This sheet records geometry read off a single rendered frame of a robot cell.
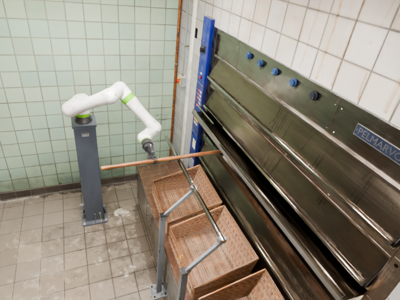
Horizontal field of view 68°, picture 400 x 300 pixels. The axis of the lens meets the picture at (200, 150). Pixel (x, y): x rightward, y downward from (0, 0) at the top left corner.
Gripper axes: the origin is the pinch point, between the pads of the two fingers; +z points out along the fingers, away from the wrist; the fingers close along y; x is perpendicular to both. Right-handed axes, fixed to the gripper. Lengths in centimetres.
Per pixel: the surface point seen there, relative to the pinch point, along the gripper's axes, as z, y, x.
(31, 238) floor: -59, 119, 108
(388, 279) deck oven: 149, -36, -54
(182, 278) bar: 84, 28, 5
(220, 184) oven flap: 14, 24, -54
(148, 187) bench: -39, 61, -6
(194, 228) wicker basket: 29, 53, -27
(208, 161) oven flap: -15, 21, -55
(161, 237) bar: 36, 46, 4
